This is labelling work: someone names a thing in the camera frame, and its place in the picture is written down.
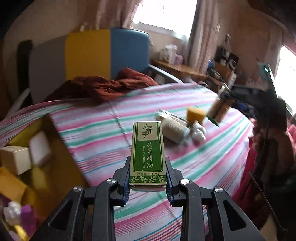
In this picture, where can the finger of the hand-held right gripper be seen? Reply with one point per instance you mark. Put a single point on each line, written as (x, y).
(240, 93)

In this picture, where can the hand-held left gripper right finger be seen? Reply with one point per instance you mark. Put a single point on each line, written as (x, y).
(168, 188)

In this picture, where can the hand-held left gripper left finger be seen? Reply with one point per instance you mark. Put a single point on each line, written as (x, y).
(126, 185)

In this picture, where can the gold green small carton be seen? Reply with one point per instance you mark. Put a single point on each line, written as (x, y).
(219, 110)

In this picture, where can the green white carton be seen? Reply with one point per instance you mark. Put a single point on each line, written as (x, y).
(148, 157)

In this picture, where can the gold box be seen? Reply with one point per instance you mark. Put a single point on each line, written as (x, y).
(66, 173)

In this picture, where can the white plastic wrapper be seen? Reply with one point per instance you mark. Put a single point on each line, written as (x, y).
(12, 212)

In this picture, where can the cluttered shelf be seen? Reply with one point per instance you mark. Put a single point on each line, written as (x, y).
(223, 64)

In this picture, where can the yellow sponge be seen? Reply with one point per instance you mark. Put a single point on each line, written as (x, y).
(196, 114)

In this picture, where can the silver crumpled foil ball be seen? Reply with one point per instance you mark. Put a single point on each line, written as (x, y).
(198, 126)

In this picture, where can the white cylindrical bottle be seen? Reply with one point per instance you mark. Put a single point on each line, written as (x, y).
(175, 131)

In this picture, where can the small white wrapped item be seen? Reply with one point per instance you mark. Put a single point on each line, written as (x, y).
(199, 136)

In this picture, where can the striped bedsheet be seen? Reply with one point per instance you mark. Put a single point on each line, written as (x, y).
(97, 129)

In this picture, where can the wooden side table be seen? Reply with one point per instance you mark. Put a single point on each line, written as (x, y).
(178, 69)

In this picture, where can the white green packet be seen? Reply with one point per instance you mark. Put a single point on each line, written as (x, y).
(170, 114)

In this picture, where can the beige curtain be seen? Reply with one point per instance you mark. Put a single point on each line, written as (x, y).
(115, 11)
(203, 30)

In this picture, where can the pink red clothing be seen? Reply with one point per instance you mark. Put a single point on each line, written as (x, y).
(252, 171)

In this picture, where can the white packages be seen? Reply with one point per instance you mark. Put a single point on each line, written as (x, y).
(171, 54)

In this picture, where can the white sponge block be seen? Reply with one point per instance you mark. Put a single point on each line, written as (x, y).
(40, 147)

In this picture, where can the brown red cloth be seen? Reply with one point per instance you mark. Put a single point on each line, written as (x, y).
(99, 87)

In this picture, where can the purple packet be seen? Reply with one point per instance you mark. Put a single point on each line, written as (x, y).
(27, 216)

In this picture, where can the beige cardboard box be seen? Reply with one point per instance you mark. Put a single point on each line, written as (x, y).
(15, 158)

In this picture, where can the grey yellow blue chair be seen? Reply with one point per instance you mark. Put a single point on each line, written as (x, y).
(87, 53)

